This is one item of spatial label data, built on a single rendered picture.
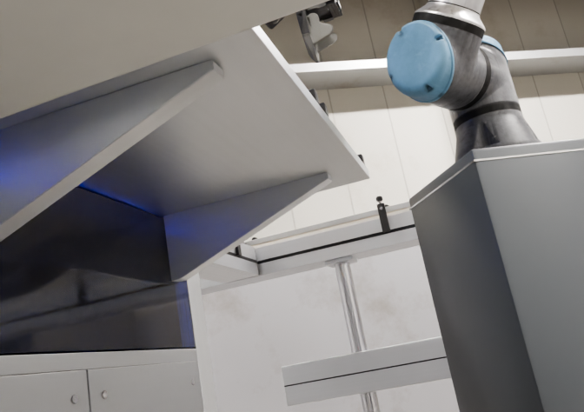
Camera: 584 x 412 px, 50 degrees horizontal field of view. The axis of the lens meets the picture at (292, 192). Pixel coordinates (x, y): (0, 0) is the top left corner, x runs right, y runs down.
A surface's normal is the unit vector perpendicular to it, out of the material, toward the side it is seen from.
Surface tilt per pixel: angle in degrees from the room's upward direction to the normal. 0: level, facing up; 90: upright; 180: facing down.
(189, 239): 90
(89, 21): 180
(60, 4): 180
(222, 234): 90
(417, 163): 90
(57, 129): 90
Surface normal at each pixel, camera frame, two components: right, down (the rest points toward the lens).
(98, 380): 0.94, -0.25
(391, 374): -0.30, -0.22
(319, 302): 0.21, -0.31
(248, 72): 0.18, 0.94
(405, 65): -0.74, 0.05
